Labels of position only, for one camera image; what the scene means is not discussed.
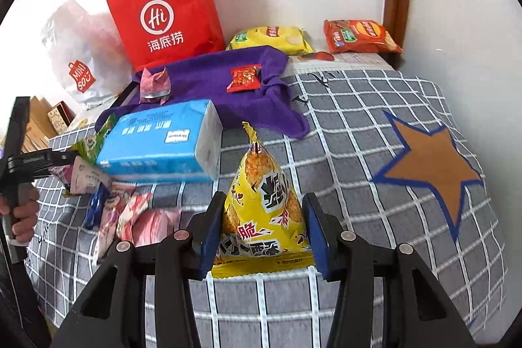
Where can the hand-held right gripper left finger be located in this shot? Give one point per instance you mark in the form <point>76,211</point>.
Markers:
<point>210,238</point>

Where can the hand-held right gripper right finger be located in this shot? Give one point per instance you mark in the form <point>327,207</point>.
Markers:
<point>316,240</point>

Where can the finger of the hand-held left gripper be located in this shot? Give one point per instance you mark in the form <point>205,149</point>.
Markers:
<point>45,159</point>

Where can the pale pink snack packet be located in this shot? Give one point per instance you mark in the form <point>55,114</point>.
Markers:
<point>85,177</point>

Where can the bright pink snack packet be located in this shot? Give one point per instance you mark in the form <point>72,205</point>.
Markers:
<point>158,226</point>

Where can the yellow triangular snack packet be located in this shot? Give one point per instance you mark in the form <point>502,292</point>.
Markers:
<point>261,205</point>

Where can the person's left hand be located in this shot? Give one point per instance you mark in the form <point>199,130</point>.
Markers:
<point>24,215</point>

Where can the brown cardboard box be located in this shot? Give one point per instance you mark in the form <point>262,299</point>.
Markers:
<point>36,123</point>

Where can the patterned box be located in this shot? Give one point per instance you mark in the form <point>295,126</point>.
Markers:
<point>60,119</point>

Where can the green snack packet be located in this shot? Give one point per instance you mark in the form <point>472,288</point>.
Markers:
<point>94,142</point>

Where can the small blue snack packet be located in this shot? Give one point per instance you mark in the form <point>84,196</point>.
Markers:
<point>95,207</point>

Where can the red and white snack packet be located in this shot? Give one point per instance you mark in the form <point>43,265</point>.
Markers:
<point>133,214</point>

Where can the pink cartoon snack packet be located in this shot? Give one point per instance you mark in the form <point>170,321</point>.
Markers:
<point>110,223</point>

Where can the blue tissue pack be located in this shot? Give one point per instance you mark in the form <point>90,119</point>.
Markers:
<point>159,144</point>

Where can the white plastic bag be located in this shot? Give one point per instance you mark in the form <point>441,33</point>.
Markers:
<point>85,50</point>

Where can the grey checked bed sheet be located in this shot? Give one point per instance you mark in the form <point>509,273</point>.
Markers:
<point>367,128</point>

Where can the pink crumpled packet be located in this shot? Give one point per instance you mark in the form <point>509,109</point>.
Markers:
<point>155,81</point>

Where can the purple cloth-lined tray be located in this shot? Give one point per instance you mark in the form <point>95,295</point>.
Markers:
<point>204,87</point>

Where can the small red snack packet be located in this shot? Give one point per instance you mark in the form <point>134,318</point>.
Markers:
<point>244,78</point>

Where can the red paper bag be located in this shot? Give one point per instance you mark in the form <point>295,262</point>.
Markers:
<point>167,26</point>

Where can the white fruit print mat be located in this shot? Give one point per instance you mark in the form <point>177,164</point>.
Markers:
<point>342,60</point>

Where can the yellow chip bag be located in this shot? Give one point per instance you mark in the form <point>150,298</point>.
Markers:
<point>265,38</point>

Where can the orange chip bag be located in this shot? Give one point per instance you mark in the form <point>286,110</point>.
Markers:
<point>359,36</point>

